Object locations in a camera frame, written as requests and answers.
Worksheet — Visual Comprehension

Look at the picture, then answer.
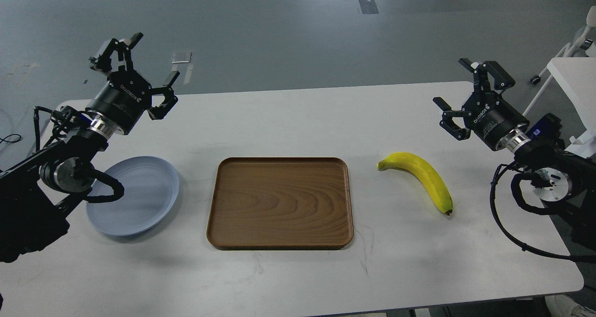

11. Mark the yellow banana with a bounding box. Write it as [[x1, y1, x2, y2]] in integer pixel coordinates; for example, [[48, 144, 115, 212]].
[[376, 152, 454, 216]]

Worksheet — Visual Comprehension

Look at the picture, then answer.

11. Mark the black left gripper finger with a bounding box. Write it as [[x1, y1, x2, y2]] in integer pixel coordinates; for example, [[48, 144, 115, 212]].
[[89, 33, 143, 78], [148, 71, 180, 120]]

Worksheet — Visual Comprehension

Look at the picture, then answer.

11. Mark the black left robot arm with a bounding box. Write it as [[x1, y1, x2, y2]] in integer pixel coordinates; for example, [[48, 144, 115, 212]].
[[0, 33, 180, 263]]

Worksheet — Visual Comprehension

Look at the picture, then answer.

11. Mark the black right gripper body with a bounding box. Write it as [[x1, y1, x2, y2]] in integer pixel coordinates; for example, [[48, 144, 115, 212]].
[[462, 93, 529, 151]]

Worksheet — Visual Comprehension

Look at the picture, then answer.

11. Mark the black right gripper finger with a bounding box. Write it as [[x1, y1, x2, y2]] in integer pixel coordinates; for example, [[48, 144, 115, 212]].
[[433, 97, 471, 141], [459, 58, 516, 102]]

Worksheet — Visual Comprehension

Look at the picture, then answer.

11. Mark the white chair frame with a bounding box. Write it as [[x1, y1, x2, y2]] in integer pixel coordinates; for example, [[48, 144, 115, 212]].
[[522, 6, 596, 117]]

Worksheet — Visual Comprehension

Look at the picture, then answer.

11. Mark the light blue plate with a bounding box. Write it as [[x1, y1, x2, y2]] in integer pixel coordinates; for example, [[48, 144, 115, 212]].
[[87, 156, 180, 237]]

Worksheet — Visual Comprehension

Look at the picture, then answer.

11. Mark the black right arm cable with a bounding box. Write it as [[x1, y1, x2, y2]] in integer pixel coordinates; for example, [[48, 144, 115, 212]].
[[489, 162, 596, 263]]

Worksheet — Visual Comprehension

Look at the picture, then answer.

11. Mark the brown wooden tray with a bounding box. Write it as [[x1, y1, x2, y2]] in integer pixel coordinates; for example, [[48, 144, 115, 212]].
[[206, 157, 354, 250]]

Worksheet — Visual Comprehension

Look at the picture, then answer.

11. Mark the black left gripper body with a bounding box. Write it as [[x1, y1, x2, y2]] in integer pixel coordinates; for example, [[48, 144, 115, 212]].
[[86, 70, 152, 135]]

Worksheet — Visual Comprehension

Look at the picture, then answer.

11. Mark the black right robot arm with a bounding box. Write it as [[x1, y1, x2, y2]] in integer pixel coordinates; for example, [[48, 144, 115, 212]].
[[433, 58, 595, 263]]

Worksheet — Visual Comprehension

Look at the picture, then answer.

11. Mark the white shoe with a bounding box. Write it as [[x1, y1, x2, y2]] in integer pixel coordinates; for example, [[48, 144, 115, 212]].
[[545, 295, 596, 317]]

